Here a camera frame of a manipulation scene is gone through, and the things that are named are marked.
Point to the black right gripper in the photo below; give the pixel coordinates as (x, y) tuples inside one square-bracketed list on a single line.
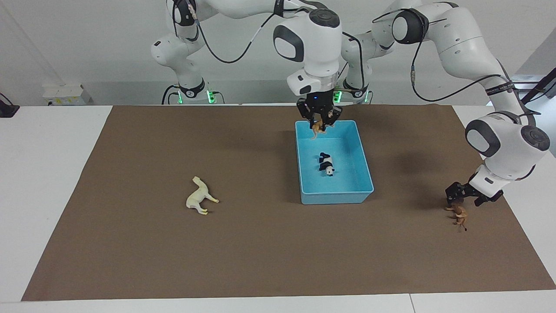
[(319, 104)]

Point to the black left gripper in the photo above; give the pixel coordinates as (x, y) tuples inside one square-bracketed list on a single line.
[(475, 193)]

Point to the orange tiger toy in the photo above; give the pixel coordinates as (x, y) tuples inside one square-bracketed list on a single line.
[(318, 128)]

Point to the brown lion toy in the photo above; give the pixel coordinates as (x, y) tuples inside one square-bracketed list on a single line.
[(459, 214)]

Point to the black white panda toy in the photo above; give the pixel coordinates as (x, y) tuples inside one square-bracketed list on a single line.
[(325, 164)]

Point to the white horse toy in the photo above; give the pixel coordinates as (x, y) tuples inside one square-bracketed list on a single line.
[(197, 198)]

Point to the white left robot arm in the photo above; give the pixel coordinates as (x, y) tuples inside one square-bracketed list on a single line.
[(464, 43)]

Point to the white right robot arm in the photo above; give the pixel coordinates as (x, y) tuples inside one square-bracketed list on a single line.
[(312, 39)]

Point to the light blue storage box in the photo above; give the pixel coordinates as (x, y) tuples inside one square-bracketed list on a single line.
[(347, 182)]

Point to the white cardboard box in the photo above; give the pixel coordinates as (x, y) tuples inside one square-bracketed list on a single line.
[(65, 95)]

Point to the brown table mat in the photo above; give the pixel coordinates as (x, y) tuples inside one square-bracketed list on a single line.
[(260, 252)]

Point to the black table clamp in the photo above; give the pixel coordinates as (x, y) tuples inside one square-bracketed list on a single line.
[(6, 108)]

